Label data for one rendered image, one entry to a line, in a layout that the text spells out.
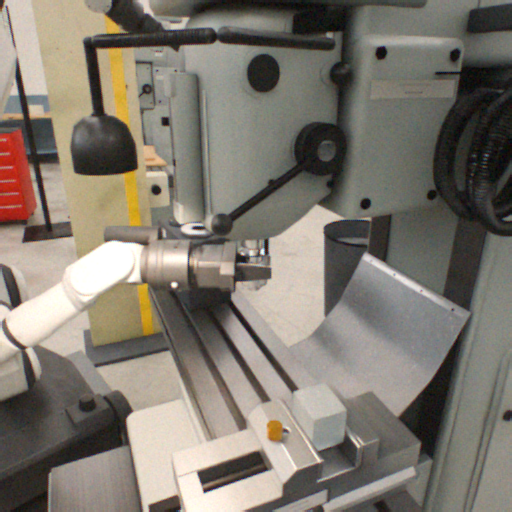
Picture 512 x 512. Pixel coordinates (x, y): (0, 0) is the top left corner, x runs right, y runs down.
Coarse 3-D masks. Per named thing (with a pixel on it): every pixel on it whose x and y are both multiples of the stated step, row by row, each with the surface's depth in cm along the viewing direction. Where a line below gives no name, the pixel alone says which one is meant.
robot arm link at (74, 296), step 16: (96, 256) 69; (112, 256) 69; (128, 256) 69; (64, 272) 70; (80, 272) 68; (96, 272) 68; (112, 272) 68; (128, 272) 69; (64, 288) 70; (80, 288) 68; (96, 288) 68; (80, 304) 70
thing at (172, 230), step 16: (160, 224) 117; (176, 224) 113; (192, 224) 111; (176, 240) 107; (192, 240) 104; (208, 240) 104; (224, 240) 107; (192, 288) 107; (208, 288) 109; (192, 304) 108; (208, 304) 111
